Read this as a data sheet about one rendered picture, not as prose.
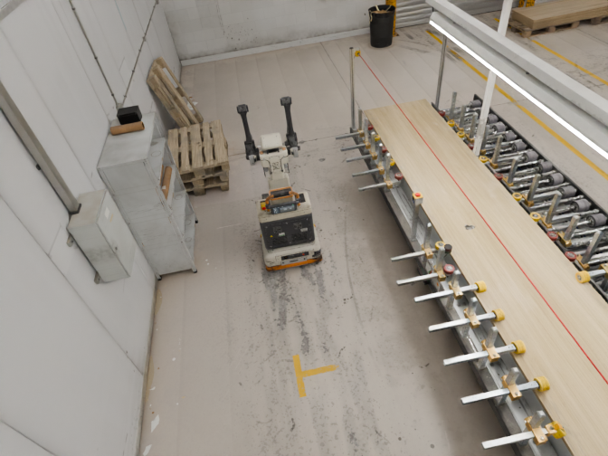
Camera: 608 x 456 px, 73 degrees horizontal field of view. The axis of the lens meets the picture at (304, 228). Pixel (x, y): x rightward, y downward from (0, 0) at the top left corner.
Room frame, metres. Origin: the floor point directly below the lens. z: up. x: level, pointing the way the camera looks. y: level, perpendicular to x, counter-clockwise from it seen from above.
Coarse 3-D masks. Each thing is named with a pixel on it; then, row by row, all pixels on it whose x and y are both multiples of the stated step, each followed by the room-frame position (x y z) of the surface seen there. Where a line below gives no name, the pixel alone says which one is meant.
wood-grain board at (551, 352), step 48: (384, 144) 3.84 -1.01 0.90; (432, 144) 3.69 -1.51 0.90; (432, 192) 2.92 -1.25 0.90; (480, 192) 2.82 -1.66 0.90; (480, 240) 2.24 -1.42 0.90; (528, 240) 2.16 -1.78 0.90; (528, 288) 1.71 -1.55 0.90; (576, 288) 1.65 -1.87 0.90; (528, 336) 1.34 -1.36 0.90; (576, 336) 1.29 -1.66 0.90; (576, 384) 0.99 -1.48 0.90; (576, 432) 0.74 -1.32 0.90
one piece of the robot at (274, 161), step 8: (256, 152) 3.56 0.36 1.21; (264, 152) 3.50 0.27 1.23; (272, 152) 3.47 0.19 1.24; (280, 152) 3.45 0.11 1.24; (288, 152) 3.51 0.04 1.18; (264, 160) 3.42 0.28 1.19; (272, 160) 3.43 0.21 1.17; (280, 160) 3.43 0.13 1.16; (288, 160) 3.44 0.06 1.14; (272, 168) 3.41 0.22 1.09; (280, 168) 3.42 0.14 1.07; (272, 176) 3.46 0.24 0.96; (280, 176) 3.46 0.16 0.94; (288, 176) 3.50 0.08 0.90; (272, 184) 3.47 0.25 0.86; (280, 184) 3.47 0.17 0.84; (288, 184) 3.47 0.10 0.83
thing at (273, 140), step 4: (264, 136) 3.55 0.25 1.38; (268, 136) 3.54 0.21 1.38; (272, 136) 3.54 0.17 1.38; (276, 136) 3.54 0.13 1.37; (260, 140) 3.53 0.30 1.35; (264, 140) 3.52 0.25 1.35; (268, 140) 3.51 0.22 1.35; (272, 140) 3.51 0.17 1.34; (276, 140) 3.51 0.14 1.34; (280, 140) 3.52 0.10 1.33; (264, 144) 3.49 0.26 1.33; (268, 144) 3.49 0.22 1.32; (272, 144) 3.49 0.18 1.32; (276, 144) 3.49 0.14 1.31; (280, 144) 3.49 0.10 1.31; (264, 148) 3.47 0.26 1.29; (268, 148) 3.47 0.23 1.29
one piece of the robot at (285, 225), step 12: (288, 192) 3.11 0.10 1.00; (300, 192) 3.33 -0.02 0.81; (264, 204) 3.08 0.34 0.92; (300, 204) 3.12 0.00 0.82; (264, 216) 3.07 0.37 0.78; (276, 216) 3.08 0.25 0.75; (288, 216) 3.08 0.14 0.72; (300, 216) 3.10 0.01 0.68; (264, 228) 3.07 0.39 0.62; (276, 228) 3.07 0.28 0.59; (288, 228) 3.08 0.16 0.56; (300, 228) 3.09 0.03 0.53; (312, 228) 3.10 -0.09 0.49; (264, 240) 3.07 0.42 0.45; (276, 240) 3.07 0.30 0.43; (288, 240) 3.08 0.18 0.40; (300, 240) 3.09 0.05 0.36; (312, 240) 3.10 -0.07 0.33
